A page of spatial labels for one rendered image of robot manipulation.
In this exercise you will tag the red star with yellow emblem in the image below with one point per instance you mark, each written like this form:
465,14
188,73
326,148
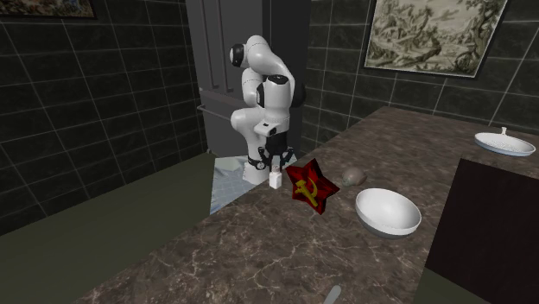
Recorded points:
311,185

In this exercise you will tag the small white bottle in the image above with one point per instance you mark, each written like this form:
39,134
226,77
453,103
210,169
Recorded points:
275,180

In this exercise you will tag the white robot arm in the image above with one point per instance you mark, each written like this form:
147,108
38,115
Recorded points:
269,101

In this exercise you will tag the grey-green round stone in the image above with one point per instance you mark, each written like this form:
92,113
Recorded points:
353,177

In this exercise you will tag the grey refrigerator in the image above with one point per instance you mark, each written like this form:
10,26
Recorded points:
219,50

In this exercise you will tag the pale patterned robot stand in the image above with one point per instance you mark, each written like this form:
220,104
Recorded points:
225,185

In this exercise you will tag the dark framed wall picture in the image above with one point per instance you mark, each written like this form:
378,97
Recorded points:
46,6

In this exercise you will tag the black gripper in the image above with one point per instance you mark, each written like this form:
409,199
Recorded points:
276,143

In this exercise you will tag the pale landscape wall picture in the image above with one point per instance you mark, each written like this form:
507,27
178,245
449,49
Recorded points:
433,33

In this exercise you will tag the white bowl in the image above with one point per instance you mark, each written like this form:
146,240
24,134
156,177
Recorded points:
387,212

